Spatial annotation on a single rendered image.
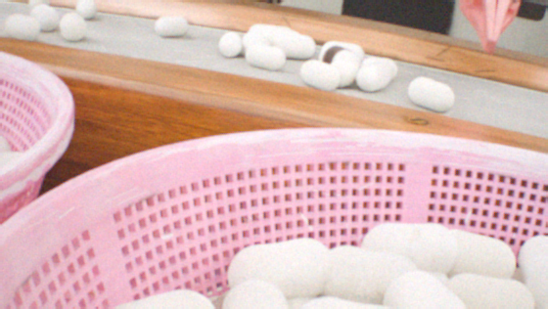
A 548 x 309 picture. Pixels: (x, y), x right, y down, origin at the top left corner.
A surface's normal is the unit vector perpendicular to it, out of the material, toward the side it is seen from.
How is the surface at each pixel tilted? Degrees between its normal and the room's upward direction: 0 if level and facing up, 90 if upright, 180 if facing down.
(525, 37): 90
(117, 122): 90
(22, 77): 75
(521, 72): 45
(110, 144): 90
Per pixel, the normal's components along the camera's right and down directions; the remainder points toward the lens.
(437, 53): -0.07, -0.47
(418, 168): 0.21, 0.04
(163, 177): 0.83, 0.03
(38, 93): -0.70, -0.15
